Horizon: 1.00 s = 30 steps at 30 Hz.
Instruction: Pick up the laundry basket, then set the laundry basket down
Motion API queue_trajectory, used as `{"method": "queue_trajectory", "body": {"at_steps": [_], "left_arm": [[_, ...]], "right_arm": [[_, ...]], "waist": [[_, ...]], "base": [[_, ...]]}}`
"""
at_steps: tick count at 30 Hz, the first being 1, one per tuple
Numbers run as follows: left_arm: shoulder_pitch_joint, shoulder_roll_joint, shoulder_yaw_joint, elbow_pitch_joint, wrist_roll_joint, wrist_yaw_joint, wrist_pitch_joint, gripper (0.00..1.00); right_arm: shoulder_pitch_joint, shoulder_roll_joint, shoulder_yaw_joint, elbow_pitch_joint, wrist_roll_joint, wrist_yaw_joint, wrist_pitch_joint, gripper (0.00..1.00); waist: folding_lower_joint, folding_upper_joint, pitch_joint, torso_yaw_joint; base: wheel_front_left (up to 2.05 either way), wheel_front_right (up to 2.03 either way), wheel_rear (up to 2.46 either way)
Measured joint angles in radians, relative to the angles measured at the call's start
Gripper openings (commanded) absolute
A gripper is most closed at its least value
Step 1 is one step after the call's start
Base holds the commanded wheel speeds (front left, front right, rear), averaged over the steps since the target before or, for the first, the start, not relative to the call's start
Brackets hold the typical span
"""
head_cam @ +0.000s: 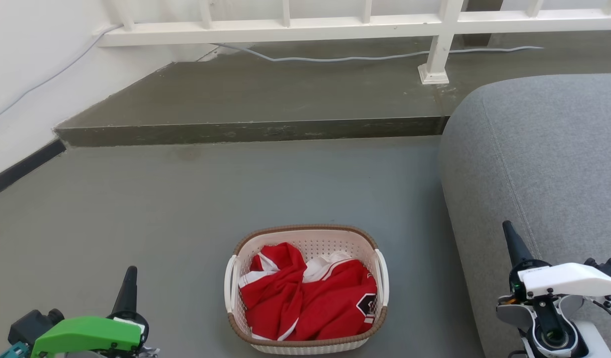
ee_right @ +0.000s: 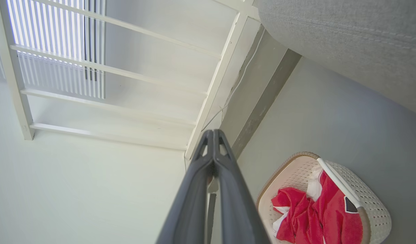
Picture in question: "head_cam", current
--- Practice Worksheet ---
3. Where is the thin pale blue cable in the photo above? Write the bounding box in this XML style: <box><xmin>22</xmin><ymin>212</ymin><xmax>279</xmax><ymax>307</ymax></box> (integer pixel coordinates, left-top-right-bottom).
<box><xmin>0</xmin><ymin>24</ymin><xmax>123</xmax><ymax>126</ymax></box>

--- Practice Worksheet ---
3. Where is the grey fabric sofa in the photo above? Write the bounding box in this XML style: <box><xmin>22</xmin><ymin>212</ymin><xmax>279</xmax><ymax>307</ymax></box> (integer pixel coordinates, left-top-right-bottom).
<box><xmin>438</xmin><ymin>74</ymin><xmax>611</xmax><ymax>358</ymax></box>

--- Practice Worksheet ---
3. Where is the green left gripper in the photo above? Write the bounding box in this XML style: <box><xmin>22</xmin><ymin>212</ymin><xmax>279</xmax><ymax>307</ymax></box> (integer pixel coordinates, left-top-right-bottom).
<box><xmin>31</xmin><ymin>266</ymin><xmax>150</xmax><ymax>358</ymax></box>

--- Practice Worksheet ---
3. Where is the white wooden railing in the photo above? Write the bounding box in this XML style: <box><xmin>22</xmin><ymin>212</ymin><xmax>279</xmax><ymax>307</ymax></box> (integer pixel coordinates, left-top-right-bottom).
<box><xmin>97</xmin><ymin>0</ymin><xmax>611</xmax><ymax>85</ymax></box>

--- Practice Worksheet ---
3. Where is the white plastic laundry basket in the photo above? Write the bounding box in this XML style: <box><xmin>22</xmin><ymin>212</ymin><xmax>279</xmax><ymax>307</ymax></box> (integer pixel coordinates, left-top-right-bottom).
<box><xmin>224</xmin><ymin>224</ymin><xmax>389</xmax><ymax>355</ymax></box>

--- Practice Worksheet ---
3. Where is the red and white garment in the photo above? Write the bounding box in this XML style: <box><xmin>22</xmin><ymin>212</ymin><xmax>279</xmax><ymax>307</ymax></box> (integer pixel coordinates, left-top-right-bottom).
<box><xmin>238</xmin><ymin>242</ymin><xmax>378</xmax><ymax>342</ymax></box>

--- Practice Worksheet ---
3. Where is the black baseboard strip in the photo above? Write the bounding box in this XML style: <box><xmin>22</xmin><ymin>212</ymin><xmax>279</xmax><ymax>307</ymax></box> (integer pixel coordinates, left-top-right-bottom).
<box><xmin>0</xmin><ymin>139</ymin><xmax>67</xmax><ymax>200</ymax></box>

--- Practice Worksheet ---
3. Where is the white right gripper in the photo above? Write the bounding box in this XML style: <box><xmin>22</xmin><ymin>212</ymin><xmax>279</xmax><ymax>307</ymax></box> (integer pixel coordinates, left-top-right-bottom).
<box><xmin>502</xmin><ymin>221</ymin><xmax>611</xmax><ymax>302</ymax></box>

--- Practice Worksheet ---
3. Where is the grey cable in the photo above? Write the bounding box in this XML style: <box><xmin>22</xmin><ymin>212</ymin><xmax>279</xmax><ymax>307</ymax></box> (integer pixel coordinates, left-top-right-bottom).
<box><xmin>212</xmin><ymin>43</ymin><xmax>544</xmax><ymax>63</ymax></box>

